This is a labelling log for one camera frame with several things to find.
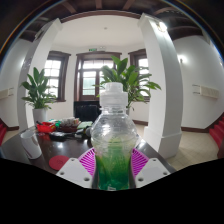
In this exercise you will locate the potted plant in white pot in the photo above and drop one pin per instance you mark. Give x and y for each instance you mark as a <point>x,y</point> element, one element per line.
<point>133,78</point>
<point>39,96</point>

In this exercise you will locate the white cup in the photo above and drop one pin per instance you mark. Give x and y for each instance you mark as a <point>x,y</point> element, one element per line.
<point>30,145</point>

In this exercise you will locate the flat black case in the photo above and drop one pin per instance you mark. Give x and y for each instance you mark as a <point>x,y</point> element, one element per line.
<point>57,135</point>

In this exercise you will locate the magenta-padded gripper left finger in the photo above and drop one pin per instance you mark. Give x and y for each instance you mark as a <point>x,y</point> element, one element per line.
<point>75,170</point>

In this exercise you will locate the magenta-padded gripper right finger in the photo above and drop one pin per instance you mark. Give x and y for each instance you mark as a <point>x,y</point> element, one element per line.
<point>151,170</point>

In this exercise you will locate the dark framed window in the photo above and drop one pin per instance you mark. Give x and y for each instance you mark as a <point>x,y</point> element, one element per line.
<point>53,71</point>
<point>143,62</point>

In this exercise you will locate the flat round red coaster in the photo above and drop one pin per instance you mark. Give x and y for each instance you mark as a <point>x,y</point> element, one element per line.
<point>58,162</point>

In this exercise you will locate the green exit sign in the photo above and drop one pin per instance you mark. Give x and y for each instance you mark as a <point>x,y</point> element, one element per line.
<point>93,49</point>

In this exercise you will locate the dark wooden glazed door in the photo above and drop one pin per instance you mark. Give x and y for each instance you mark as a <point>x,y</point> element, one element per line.
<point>89,83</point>

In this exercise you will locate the clear bottle with green drink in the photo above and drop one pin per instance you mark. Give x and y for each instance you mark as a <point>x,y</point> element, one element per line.
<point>114,140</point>

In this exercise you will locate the black chair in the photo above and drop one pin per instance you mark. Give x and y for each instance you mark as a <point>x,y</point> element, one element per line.
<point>86,111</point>

